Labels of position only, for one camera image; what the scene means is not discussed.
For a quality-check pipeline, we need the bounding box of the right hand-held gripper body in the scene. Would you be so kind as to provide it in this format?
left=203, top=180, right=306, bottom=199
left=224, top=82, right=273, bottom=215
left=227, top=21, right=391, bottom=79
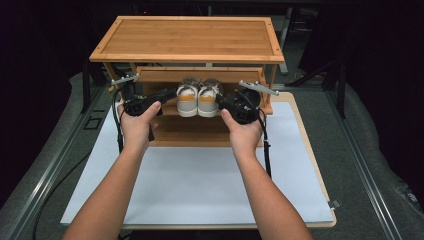
left=227, top=79, right=280, bottom=126

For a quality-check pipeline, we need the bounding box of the person's right hand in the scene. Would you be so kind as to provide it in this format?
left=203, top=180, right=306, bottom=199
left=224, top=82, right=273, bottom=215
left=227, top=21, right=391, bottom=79
left=220, top=108, right=267, bottom=158

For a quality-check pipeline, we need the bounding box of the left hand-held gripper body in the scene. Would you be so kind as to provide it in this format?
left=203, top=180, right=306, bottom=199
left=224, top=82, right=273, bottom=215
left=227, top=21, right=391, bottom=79
left=110, top=73, right=164, bottom=117

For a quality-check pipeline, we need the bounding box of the aluminium frame rail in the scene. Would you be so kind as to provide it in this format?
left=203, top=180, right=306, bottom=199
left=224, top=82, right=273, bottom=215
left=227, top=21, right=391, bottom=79
left=324, top=89, right=404, bottom=240
left=0, top=87, right=107, bottom=240

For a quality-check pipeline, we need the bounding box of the wooden three-tier shoe rack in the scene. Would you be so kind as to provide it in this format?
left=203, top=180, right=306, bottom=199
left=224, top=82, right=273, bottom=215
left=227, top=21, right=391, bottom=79
left=89, top=15, right=285, bottom=148

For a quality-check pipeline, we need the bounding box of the white table mat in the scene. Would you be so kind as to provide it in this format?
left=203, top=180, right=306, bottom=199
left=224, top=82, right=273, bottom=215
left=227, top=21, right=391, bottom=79
left=60, top=101, right=335, bottom=226

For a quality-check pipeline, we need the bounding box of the beige white sneaker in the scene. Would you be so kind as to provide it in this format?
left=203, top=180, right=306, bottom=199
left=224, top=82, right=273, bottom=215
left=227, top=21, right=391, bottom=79
left=175, top=76, right=201, bottom=118
left=197, top=78, right=224, bottom=118

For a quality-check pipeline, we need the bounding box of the person's left hand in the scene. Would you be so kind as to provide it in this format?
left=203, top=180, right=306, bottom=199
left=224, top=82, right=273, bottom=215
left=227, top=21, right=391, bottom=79
left=116, top=101, right=163, bottom=154

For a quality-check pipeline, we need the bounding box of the white metal post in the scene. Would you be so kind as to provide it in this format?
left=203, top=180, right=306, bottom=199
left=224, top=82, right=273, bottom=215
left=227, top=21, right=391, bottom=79
left=278, top=14, right=290, bottom=75

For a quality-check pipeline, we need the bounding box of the black metal stand post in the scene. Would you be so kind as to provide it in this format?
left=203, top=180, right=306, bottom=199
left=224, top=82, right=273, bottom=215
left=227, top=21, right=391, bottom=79
left=335, top=59, right=347, bottom=118
left=81, top=61, right=93, bottom=114

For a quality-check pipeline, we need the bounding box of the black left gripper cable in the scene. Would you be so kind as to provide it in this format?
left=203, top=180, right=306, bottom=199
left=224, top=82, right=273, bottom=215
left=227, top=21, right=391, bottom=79
left=32, top=87, right=126, bottom=240

